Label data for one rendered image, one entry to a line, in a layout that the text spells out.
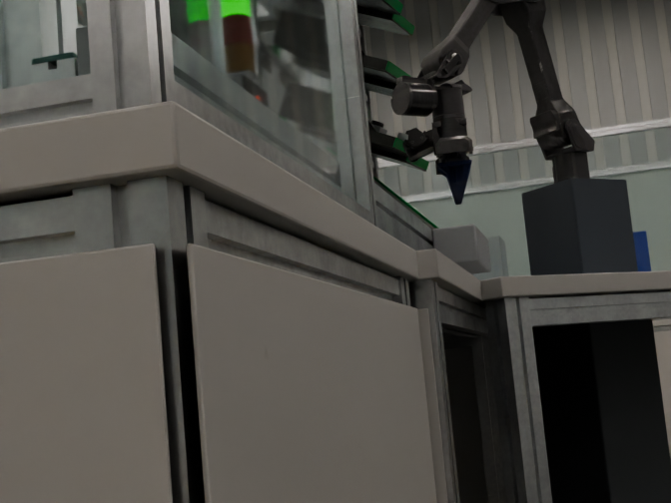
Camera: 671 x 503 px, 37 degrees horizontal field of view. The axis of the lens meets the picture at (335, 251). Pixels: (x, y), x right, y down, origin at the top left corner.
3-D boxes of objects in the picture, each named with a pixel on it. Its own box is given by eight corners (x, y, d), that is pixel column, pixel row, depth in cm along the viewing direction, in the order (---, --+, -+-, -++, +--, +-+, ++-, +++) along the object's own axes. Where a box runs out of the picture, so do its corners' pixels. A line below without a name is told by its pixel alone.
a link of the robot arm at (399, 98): (437, 63, 185) (382, 57, 179) (464, 48, 178) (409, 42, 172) (443, 123, 184) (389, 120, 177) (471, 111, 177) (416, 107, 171)
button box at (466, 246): (491, 271, 178) (487, 237, 179) (479, 260, 158) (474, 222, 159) (452, 276, 180) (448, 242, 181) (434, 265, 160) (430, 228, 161)
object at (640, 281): (883, 278, 187) (880, 262, 187) (502, 296, 141) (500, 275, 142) (607, 316, 246) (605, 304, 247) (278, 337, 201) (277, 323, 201)
